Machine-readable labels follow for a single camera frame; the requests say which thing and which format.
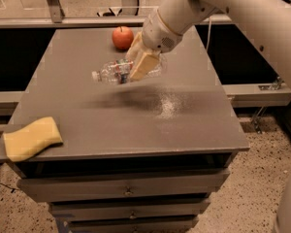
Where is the yellow sponge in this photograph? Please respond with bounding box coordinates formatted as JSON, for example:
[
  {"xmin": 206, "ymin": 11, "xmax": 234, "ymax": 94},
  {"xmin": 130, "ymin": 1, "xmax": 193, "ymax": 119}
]
[{"xmin": 3, "ymin": 116, "xmax": 63, "ymax": 162}]

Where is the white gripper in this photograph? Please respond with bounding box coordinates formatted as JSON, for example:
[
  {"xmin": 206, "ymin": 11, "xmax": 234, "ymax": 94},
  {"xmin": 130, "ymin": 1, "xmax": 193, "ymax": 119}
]
[{"xmin": 125, "ymin": 9, "xmax": 182, "ymax": 82}]

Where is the grey metal railing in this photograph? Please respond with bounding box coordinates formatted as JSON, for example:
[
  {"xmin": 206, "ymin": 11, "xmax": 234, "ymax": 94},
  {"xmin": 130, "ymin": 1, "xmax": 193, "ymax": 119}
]
[{"xmin": 0, "ymin": 0, "xmax": 234, "ymax": 30}]

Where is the clear plastic water bottle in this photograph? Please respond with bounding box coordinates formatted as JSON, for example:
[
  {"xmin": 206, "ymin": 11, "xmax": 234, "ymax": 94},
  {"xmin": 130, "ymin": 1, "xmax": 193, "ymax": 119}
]
[{"xmin": 92, "ymin": 56, "xmax": 167, "ymax": 85}]

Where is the white cable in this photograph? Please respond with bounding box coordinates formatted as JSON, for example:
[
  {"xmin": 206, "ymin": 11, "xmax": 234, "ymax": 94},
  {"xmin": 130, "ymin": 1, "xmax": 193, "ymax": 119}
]
[{"xmin": 205, "ymin": 17, "xmax": 213, "ymax": 51}]

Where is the grey drawer cabinet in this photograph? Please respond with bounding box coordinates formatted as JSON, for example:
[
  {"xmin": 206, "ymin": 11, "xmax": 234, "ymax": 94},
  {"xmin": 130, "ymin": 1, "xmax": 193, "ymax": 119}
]
[{"xmin": 8, "ymin": 28, "xmax": 248, "ymax": 233}]

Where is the red apple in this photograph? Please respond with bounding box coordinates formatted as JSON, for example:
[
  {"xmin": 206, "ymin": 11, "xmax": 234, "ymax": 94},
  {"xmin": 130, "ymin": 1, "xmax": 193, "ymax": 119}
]
[{"xmin": 112, "ymin": 26, "xmax": 134, "ymax": 50}]

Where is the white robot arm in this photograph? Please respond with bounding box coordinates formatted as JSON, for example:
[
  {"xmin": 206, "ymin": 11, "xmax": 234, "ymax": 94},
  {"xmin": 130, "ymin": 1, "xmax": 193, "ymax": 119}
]
[{"xmin": 127, "ymin": 0, "xmax": 291, "ymax": 88}]

